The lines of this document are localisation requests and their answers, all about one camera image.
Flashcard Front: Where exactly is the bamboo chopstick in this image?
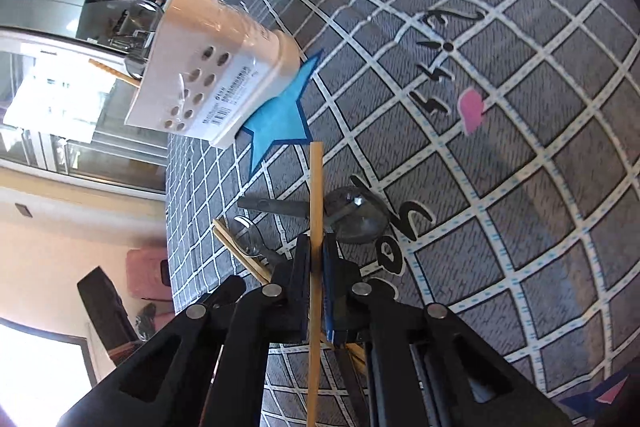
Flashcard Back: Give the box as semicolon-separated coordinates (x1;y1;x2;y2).
213;219;366;375
89;58;141;88

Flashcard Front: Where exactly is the white utensil holder caddy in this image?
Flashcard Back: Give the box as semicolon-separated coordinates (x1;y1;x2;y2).
125;0;300;150

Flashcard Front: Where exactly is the grey grid star tablecloth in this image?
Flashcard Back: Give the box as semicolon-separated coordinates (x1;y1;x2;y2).
164;0;640;427

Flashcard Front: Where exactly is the bamboo chopstick angled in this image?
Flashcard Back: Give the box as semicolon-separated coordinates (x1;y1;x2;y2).
307;142;323;427

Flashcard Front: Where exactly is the pink plastic stool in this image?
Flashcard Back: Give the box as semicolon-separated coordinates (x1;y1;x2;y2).
126;247;172;301

